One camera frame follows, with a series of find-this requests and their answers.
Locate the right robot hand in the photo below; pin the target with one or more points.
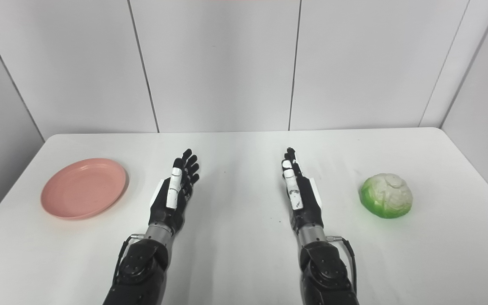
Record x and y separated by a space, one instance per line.
300 195

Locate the green cabbage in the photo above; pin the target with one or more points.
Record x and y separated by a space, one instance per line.
386 195

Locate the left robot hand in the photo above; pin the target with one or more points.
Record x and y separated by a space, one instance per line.
176 199

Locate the pink plate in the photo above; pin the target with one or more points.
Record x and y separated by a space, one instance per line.
84 188

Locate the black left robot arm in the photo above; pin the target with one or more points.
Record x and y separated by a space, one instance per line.
142 267

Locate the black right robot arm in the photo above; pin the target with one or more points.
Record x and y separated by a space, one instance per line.
322 267

